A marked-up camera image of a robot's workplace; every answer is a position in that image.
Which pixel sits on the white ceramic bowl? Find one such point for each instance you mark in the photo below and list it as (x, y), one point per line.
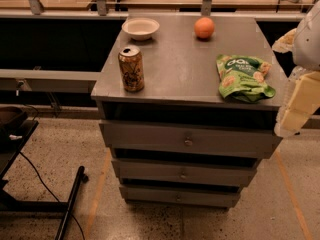
(140, 29)

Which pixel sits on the top grey drawer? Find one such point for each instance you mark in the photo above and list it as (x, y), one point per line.
(224, 141)

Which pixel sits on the grey drawer cabinet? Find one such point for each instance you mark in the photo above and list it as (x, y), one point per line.
(181, 87)

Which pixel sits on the bottom grey drawer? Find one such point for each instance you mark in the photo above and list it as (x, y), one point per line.
(175, 196)

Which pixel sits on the orange patterned drink can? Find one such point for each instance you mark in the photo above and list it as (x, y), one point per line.
(131, 68)

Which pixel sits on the orange fruit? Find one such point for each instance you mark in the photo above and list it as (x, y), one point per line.
(204, 28)

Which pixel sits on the middle grey drawer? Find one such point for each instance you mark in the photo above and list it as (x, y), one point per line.
(182, 173)

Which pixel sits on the green rice chip bag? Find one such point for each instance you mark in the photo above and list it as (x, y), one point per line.
(243, 78)

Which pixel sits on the grey drawer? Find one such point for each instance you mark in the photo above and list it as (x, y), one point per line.
(175, 196)
(224, 141)
(182, 173)

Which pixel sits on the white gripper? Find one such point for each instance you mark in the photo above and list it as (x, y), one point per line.
(308, 42)

